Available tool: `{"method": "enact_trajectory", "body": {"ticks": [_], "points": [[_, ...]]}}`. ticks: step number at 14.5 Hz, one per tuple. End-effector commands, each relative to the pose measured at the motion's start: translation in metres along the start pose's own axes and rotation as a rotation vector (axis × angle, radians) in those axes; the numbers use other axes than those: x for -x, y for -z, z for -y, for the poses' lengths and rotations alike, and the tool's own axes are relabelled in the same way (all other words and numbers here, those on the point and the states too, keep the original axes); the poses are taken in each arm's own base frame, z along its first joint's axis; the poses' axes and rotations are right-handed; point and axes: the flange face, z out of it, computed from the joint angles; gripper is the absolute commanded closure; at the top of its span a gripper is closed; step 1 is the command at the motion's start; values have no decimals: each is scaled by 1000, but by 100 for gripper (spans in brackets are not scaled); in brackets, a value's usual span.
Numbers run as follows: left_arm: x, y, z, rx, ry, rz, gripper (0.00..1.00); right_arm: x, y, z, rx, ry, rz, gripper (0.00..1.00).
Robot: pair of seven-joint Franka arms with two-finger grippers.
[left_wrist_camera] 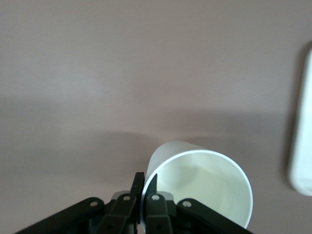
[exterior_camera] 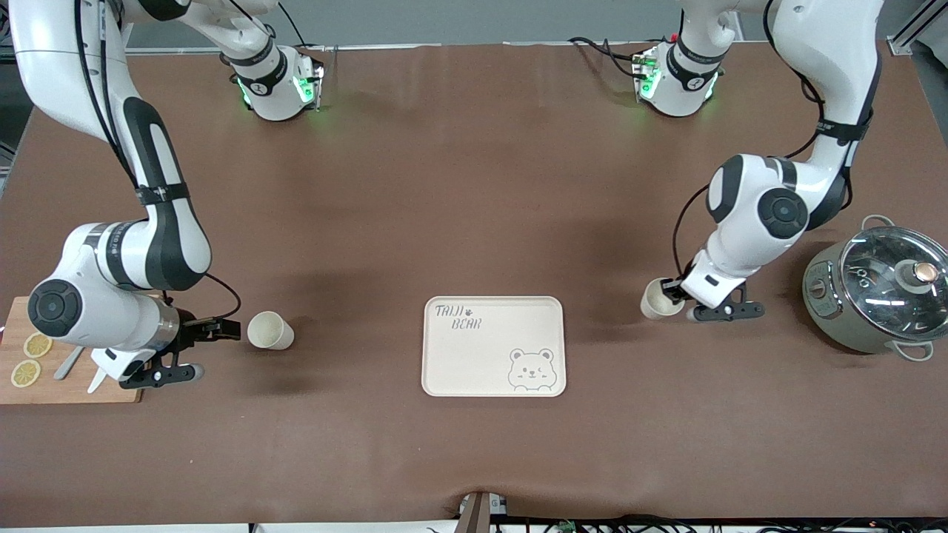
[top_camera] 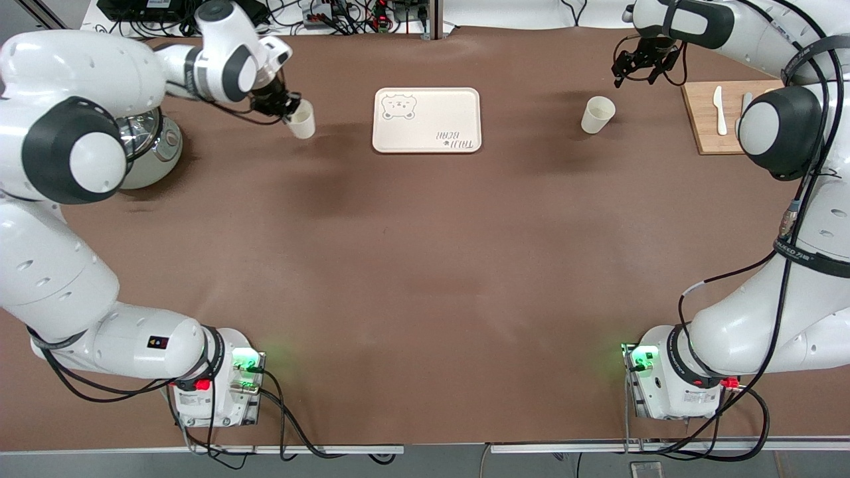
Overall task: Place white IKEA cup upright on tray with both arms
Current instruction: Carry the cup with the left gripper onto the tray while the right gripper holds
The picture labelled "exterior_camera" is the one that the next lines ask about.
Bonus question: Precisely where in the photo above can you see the glass pot lid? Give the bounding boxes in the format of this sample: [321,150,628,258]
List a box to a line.
[839,226,948,343]

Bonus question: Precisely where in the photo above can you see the black right base cable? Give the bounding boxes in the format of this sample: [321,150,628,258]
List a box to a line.
[277,0,309,50]

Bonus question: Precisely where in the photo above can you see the cream tray with bear print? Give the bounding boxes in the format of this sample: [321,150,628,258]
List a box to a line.
[421,295,567,398]

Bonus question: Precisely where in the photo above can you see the white IKEA cup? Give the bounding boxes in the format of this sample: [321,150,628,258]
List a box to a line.
[247,310,296,351]
[640,278,687,321]

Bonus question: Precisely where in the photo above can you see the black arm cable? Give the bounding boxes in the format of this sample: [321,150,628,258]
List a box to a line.
[73,0,244,324]
[670,0,884,281]

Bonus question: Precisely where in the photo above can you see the brown table mat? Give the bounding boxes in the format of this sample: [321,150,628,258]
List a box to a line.
[0,41,948,528]

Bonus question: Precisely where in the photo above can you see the black left base cables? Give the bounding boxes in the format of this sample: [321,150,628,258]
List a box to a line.
[568,35,647,79]

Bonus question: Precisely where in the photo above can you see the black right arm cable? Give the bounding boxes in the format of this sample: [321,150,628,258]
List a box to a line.
[73,0,244,324]

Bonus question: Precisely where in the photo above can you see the grey-green electric cooking pot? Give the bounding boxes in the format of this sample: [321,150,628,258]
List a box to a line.
[802,215,935,363]

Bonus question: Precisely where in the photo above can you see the grey plastic knife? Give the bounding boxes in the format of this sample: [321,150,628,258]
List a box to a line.
[53,346,84,381]

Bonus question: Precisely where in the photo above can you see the aluminium frame profile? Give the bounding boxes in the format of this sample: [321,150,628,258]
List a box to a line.
[887,0,948,57]

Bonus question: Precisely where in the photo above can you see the camera stand at table edge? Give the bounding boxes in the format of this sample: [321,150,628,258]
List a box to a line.
[455,490,510,533]

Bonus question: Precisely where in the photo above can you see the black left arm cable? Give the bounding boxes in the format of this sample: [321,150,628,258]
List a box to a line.
[670,0,884,281]

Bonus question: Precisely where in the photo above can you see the bamboo cutting board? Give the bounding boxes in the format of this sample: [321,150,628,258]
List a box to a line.
[0,296,146,405]

